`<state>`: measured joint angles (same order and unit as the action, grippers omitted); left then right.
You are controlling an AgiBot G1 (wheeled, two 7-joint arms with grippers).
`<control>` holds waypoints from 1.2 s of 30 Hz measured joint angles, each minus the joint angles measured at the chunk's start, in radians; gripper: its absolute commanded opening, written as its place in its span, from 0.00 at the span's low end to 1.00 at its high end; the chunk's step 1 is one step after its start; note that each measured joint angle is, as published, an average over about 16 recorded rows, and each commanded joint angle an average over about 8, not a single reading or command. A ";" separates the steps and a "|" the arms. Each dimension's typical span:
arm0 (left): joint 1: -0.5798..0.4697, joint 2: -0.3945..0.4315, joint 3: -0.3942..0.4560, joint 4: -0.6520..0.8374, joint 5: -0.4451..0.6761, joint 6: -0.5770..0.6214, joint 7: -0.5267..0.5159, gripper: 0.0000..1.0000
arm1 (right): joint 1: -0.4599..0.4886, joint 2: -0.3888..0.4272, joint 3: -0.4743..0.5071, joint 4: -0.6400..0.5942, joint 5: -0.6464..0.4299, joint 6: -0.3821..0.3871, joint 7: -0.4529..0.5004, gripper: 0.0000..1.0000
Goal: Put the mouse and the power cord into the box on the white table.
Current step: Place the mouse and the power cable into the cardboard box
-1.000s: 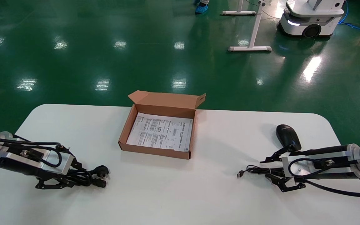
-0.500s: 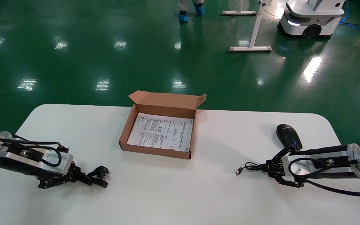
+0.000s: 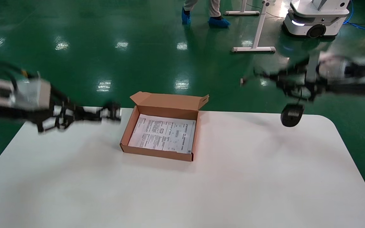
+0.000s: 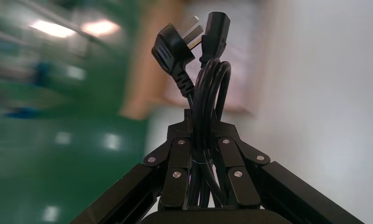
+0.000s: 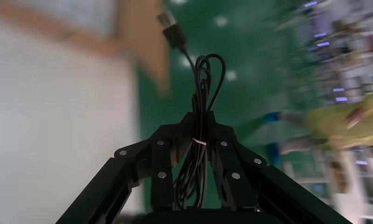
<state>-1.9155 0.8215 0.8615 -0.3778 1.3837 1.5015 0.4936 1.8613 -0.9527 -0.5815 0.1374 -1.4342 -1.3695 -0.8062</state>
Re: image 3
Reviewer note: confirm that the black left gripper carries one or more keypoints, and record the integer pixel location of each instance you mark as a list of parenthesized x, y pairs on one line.
[(54, 118)]

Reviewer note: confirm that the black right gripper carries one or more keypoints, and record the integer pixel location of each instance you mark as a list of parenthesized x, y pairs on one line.
[(309, 80)]

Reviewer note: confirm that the grey trouser leg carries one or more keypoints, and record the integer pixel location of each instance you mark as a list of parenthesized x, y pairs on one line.
[(214, 8), (190, 4)]

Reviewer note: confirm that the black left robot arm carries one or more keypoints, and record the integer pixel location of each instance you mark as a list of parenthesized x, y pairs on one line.
[(2, 112)]

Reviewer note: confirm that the white wheeled mobile robot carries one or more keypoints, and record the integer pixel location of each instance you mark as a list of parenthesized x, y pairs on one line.
[(315, 17)]

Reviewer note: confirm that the white T-foot stand leg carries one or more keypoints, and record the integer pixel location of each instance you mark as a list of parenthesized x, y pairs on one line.
[(258, 34)]

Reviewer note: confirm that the white printed instruction sheet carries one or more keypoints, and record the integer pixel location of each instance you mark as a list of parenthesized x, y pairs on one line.
[(163, 134)]

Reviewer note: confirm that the blue shoe cover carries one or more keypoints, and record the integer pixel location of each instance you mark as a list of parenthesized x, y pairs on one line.
[(219, 22), (186, 16)]

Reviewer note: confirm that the brown cardboard box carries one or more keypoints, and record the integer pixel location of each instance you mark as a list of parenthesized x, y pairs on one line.
[(169, 106)]

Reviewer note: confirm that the white stand foot bar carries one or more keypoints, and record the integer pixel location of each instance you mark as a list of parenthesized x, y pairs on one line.
[(242, 13)]

